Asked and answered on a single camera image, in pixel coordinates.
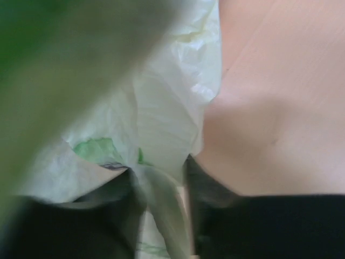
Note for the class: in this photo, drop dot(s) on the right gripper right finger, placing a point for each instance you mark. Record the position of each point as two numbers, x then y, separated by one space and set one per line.
228 225

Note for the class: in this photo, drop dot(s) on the pale green plastic bag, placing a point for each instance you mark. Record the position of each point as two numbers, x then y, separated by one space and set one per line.
90 89

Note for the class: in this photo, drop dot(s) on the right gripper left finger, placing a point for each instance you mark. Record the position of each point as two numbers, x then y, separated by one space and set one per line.
103 223

